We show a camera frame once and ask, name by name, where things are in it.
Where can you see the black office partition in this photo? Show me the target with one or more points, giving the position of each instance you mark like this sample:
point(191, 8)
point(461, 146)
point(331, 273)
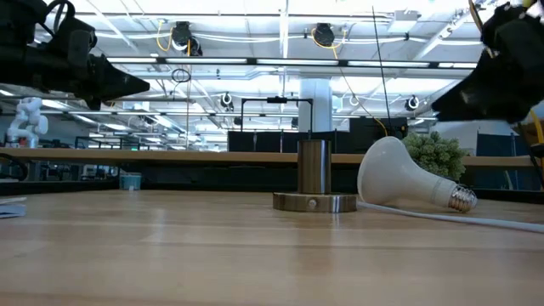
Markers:
point(361, 127)

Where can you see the white flood lightbulb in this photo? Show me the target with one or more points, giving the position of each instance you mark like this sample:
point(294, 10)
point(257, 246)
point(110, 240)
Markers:
point(391, 174)

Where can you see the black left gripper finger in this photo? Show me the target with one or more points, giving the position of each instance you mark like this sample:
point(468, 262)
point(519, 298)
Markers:
point(110, 83)

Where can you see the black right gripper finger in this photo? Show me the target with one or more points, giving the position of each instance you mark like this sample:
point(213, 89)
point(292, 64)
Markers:
point(489, 98)

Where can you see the light wooden desk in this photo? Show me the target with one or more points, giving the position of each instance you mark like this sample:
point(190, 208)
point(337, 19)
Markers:
point(191, 156)

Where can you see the brass lamp socket base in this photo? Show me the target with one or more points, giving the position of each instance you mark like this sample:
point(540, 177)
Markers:
point(314, 170)

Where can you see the green plant in white pot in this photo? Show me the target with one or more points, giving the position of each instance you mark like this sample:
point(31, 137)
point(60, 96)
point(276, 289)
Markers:
point(442, 155)

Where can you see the white round column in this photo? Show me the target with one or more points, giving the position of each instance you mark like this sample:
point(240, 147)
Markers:
point(315, 106)

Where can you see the white humanoid robot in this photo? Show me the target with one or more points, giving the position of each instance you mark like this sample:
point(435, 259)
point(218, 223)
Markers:
point(27, 121)

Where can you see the black gantry frame with camera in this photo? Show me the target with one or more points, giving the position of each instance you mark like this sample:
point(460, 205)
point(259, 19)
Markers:
point(276, 100)

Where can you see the Yellowstone waterfall booklet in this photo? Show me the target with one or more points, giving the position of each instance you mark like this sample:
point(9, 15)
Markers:
point(12, 208)

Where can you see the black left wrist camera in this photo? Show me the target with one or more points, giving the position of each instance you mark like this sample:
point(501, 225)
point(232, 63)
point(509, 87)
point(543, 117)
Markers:
point(81, 44)

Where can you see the blue office partition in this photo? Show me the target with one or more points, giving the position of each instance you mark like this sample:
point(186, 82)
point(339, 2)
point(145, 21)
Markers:
point(493, 149)

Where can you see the black aluminium table frame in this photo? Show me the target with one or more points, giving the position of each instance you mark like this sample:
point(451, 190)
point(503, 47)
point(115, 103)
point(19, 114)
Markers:
point(510, 195)

